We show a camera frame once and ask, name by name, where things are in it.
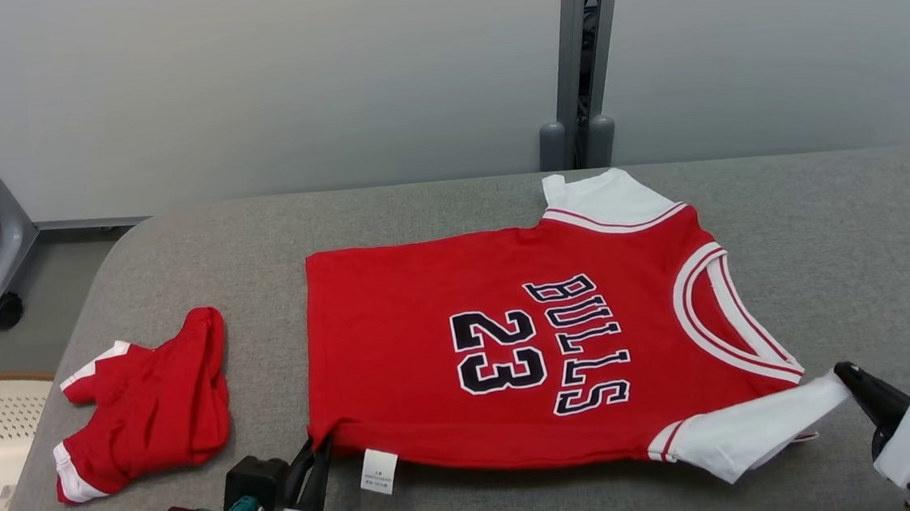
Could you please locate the red shorts white trim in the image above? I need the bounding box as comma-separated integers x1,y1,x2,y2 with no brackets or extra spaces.
42,304,239,507

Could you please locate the red Bulls 23 jersey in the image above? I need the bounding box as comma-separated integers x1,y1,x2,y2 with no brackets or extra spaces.
289,151,859,511

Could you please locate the grey fabric sofa seat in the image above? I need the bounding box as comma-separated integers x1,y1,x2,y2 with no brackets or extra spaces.
0,143,910,511

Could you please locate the grey partition post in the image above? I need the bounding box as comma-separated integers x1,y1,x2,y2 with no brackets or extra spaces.
527,0,638,172

